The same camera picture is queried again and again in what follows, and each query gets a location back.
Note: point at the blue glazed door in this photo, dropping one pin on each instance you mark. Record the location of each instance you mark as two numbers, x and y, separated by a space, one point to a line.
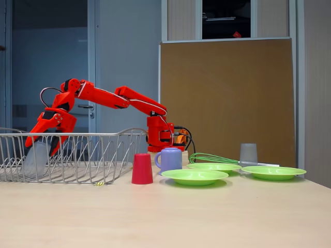
51 51

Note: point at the red gripper with motor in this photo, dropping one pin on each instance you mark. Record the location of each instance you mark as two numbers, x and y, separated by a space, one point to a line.
46 123

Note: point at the purple plastic mug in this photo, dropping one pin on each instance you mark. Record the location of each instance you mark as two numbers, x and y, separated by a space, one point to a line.
170 160

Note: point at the grey translucent plastic cup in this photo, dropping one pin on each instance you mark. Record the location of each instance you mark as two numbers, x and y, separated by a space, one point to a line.
248 153
37 160

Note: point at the green plastic plate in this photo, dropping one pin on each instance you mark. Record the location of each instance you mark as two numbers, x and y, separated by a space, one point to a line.
276 172
212 167
194 176

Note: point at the orange clamp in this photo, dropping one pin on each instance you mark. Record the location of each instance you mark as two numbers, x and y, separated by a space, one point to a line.
182 138

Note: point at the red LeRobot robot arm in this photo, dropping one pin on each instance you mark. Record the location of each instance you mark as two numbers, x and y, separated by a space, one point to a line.
139 100

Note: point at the brown partition board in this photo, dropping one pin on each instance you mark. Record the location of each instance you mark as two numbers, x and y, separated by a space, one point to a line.
266 90

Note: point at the wooden base block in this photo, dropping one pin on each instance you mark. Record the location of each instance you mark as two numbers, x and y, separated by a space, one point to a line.
185 157

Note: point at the yellow black striped tape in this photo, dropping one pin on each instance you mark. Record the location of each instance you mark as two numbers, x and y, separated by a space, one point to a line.
99 184

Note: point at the red plastic cup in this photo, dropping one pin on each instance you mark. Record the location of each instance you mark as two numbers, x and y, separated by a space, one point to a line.
142 170

